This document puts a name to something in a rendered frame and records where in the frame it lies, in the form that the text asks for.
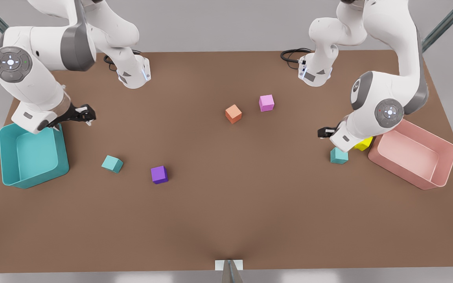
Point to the pink cube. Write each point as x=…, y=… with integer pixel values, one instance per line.
x=266, y=103

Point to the purple cube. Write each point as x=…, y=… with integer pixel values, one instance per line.
x=159, y=174

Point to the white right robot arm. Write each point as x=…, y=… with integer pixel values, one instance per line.
x=34, y=59

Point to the yellow cube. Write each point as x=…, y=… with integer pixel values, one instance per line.
x=363, y=144

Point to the orange cube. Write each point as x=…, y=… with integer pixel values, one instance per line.
x=233, y=113

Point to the pink plastic bin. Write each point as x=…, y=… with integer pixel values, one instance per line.
x=413, y=153

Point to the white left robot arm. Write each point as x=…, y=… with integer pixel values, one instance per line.
x=383, y=51

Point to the teal plastic bin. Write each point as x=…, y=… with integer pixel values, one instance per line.
x=32, y=155

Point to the light blue cube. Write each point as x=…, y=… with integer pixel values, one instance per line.
x=339, y=156
x=112, y=163

